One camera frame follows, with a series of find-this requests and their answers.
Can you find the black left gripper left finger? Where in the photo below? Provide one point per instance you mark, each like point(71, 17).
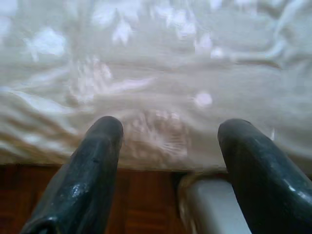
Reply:
point(83, 175)

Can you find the bed with grey floral sheet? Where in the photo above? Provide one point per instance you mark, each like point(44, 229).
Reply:
point(156, 73)

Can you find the silver robot left leg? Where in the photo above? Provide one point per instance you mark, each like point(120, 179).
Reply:
point(212, 207)

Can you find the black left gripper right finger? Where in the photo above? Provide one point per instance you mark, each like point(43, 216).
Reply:
point(268, 185)

